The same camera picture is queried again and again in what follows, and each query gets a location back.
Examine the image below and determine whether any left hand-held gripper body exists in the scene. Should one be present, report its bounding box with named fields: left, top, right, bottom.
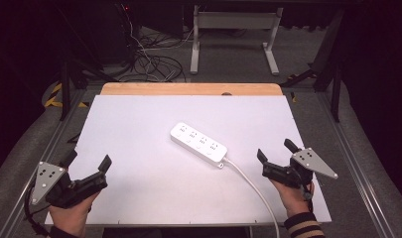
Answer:
left=30, top=161, right=109, bottom=209

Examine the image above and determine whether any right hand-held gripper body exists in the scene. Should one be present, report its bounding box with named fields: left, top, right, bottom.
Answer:
left=261, top=147, right=339, bottom=189

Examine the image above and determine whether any white power strip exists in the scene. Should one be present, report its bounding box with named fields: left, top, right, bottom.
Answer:
left=170, top=121, right=229, bottom=170

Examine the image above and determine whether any person's right hand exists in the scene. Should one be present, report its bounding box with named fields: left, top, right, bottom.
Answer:
left=270, top=179, right=317, bottom=219

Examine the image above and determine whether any person's left hand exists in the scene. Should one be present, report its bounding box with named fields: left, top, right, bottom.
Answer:
left=49, top=192, right=101, bottom=238

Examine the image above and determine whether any yellow black hazard tape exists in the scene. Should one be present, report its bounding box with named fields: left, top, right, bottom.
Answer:
left=44, top=82, right=90, bottom=109

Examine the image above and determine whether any black tripod stand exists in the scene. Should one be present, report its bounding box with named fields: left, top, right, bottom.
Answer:
left=54, top=6, right=121, bottom=122

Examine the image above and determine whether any black metal stand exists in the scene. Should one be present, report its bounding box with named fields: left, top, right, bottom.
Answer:
left=280, top=9, right=344, bottom=124

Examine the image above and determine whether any aluminium floor rail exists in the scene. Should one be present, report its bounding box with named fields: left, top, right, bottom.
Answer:
left=0, top=88, right=87, bottom=238
left=316, top=90, right=396, bottom=238

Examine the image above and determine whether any white power cable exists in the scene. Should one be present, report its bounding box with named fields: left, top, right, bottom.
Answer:
left=221, top=157, right=281, bottom=238

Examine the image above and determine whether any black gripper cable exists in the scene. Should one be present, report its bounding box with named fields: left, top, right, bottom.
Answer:
left=23, top=183, right=52, bottom=238

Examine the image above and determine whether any tangle of black floor cables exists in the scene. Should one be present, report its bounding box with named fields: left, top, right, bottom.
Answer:
left=117, top=3, right=202, bottom=83

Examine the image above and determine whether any white metal stand frame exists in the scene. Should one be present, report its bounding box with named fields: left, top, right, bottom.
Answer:
left=190, top=4, right=285, bottom=76

